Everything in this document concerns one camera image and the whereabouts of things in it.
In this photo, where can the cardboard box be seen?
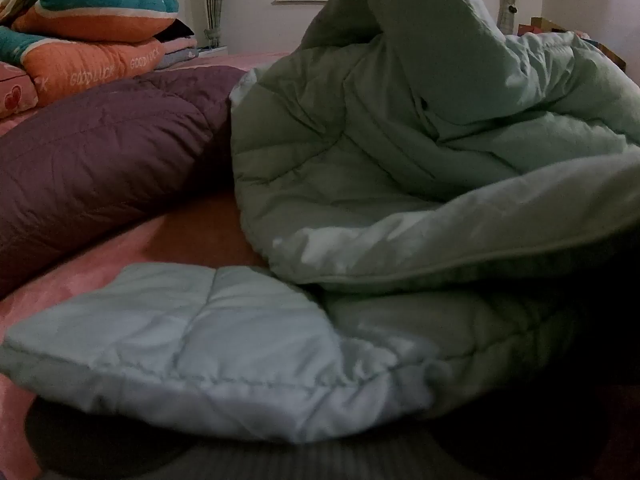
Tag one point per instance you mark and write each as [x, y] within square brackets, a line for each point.
[547, 24]

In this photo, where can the orange box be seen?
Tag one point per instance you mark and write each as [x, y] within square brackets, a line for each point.
[526, 28]

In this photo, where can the dark purple quilted comforter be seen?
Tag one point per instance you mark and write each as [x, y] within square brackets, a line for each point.
[100, 170]

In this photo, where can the wooden cabinet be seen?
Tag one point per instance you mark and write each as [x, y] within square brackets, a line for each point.
[612, 55]

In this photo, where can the pile of folded clothes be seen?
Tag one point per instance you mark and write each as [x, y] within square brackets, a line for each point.
[175, 52]

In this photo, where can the pink heart print pillow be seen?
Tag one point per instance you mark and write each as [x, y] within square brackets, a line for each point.
[15, 95]

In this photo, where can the pink bed sheet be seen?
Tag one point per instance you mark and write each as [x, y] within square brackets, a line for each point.
[190, 240]

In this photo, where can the teal orange lettered pillow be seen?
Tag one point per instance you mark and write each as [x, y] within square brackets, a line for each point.
[80, 67]

